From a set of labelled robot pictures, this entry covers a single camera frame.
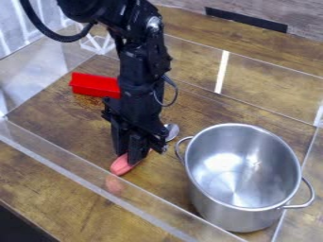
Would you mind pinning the stainless steel pot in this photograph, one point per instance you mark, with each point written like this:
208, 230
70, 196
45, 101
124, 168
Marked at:
244, 176

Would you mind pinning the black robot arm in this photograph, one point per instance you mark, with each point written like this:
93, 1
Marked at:
134, 27

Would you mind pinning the pink handled metal spoon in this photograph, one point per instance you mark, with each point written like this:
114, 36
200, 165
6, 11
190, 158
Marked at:
121, 166

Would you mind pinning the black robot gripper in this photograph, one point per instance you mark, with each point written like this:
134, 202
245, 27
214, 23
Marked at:
133, 115

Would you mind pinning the black strip on wall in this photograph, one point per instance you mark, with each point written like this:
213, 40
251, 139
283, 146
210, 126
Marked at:
252, 21

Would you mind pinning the clear acrylic barrier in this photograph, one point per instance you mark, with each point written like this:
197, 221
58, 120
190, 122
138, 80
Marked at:
236, 74

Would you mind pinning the red plastic block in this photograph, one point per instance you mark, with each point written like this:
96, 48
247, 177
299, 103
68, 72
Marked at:
92, 85

